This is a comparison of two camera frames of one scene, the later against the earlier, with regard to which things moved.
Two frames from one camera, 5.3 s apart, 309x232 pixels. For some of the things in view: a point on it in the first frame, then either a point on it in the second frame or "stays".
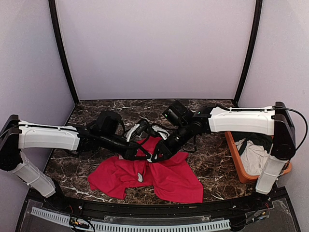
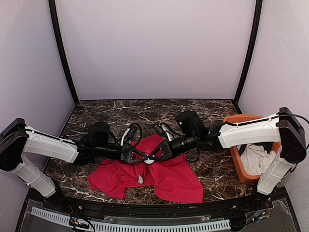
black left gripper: [131, 152] -> [131, 161]
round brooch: [149, 160] stays
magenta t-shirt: [172, 180] stays
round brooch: [140, 177] stays
